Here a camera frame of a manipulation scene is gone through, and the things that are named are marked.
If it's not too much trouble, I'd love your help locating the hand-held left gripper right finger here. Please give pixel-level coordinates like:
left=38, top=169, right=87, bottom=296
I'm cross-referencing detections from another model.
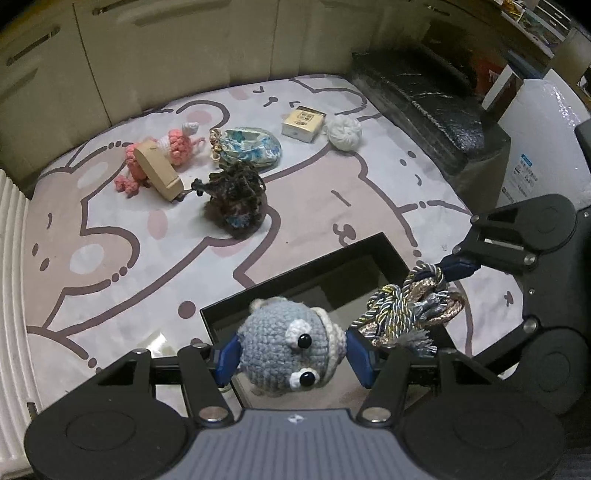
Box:
left=345, top=329, right=502, bottom=424

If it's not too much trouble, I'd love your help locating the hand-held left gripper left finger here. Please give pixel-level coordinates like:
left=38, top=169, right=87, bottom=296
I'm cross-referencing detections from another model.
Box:
left=95, top=333, right=244, bottom=425

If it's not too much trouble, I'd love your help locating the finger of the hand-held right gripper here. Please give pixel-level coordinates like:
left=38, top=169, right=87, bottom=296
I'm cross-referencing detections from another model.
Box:
left=475, top=318, right=542, bottom=378
left=438, top=198, right=533, bottom=282

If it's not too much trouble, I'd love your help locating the grey crocheted animal toy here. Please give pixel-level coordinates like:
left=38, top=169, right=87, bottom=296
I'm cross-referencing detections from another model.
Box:
left=235, top=298, right=348, bottom=395

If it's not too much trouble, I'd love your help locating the braided rope knot toy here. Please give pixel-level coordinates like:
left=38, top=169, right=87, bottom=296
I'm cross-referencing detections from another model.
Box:
left=358, top=261, right=465, bottom=356

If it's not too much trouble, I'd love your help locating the black storage box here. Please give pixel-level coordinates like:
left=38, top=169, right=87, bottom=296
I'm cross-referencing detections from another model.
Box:
left=199, top=233, right=462, bottom=408

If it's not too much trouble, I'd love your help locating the dark brown yarn toy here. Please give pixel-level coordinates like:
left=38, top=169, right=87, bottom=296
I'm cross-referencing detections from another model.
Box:
left=191, top=159, right=269, bottom=239

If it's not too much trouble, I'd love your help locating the white crocheted ball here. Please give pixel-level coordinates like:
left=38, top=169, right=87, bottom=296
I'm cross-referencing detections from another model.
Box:
left=327, top=114, right=365, bottom=151

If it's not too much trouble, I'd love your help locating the tan wooden box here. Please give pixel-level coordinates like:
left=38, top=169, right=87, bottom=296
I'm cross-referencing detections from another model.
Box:
left=134, top=141, right=184, bottom=203

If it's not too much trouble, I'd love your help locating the blue floral fabric pouch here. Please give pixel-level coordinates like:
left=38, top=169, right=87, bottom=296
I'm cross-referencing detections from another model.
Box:
left=210, top=128, right=282, bottom=172

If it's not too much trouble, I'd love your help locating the clear plastic film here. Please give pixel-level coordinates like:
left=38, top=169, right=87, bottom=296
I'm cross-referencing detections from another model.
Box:
left=139, top=330, right=178, bottom=358

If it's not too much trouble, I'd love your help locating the large white carton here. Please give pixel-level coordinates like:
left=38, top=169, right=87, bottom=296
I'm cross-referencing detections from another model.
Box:
left=496, top=69, right=591, bottom=213

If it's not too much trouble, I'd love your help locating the printed bear mat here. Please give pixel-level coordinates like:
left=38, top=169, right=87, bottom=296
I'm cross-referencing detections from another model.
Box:
left=25, top=74, right=522, bottom=402

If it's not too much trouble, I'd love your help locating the red and white carton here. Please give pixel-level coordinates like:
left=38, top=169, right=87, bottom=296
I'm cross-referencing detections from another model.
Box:
left=480, top=55, right=525, bottom=112

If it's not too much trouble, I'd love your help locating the small yellow cardboard box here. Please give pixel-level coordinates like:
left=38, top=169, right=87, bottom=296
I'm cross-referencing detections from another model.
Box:
left=281, top=105, right=328, bottom=143

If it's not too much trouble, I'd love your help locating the pink crocheted doll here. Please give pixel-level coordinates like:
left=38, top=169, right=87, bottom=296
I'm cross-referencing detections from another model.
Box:
left=115, top=121, right=206, bottom=198

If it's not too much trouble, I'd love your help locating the white ribbed panel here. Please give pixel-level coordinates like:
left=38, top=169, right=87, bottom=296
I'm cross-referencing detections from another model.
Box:
left=0, top=168, right=47, bottom=467

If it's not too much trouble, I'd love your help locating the cream cabinet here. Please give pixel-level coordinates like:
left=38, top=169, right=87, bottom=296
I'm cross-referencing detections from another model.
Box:
left=0, top=0, right=462, bottom=176

